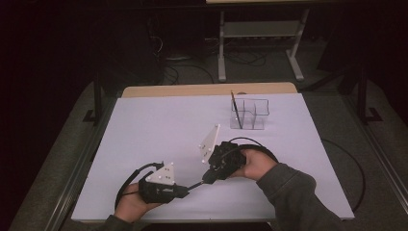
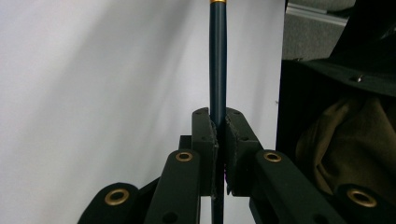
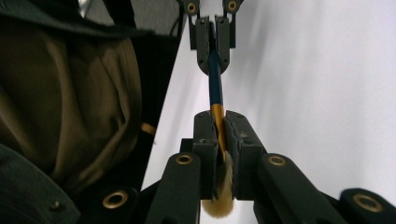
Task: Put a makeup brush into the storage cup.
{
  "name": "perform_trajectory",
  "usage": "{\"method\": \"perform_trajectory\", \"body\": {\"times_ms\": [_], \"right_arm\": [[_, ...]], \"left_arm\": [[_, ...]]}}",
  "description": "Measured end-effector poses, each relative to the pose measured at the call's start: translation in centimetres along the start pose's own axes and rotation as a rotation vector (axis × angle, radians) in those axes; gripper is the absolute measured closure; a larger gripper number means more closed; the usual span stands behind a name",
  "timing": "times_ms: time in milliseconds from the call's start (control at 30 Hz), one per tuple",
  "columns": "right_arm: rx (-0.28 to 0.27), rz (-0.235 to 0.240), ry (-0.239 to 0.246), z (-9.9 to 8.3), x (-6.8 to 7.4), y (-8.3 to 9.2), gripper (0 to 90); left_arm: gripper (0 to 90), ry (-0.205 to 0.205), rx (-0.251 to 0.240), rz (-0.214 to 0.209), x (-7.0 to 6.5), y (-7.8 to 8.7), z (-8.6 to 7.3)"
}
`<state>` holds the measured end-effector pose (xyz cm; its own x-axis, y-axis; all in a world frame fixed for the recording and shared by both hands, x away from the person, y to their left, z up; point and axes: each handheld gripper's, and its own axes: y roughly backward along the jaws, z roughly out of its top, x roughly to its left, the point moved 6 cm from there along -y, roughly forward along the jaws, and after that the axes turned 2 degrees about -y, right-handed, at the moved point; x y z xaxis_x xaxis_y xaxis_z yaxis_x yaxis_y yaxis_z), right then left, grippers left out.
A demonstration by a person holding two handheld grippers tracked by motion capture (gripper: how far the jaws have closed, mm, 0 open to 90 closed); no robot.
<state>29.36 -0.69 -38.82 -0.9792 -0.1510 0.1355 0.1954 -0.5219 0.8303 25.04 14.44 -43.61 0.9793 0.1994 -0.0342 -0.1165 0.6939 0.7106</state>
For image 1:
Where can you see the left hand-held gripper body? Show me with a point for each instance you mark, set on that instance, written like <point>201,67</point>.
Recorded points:
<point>158,191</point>

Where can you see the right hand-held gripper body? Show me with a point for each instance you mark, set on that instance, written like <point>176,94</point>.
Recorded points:
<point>227,159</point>

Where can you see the clear acrylic organizer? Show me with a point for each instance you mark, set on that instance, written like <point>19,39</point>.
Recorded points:
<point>256,118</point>

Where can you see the person's right hand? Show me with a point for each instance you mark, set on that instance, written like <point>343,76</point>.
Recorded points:
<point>258,165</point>

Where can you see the person's left hand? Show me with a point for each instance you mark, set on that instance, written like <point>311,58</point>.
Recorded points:
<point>131,207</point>

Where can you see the white board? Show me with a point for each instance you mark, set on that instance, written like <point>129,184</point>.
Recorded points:
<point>154,128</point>

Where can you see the light wooden table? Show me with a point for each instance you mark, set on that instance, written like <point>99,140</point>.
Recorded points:
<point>192,89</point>

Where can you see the black metal stand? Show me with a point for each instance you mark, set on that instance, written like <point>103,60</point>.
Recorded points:
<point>362,96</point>
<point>97,102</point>

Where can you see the grey metal rail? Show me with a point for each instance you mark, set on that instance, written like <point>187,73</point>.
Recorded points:
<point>381,154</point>
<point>80,166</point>

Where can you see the white metal frame desk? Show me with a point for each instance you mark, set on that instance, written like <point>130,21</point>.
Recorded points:
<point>261,29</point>

